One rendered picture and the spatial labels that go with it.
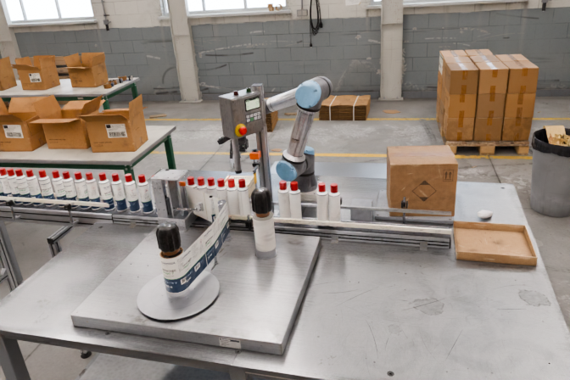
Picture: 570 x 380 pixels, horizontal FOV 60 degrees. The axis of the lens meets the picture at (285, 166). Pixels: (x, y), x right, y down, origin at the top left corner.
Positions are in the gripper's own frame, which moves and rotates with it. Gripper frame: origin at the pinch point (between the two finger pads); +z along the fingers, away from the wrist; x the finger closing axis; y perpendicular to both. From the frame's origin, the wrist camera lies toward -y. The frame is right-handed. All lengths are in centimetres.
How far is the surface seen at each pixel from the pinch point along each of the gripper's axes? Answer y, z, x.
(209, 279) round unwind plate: 16, 11, -89
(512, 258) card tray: 132, 12, -57
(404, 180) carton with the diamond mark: 90, -6, -24
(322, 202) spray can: 54, -1, -42
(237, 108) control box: 16, -42, -37
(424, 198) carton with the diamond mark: 99, 4, -24
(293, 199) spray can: 41, -1, -42
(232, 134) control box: 13, -31, -39
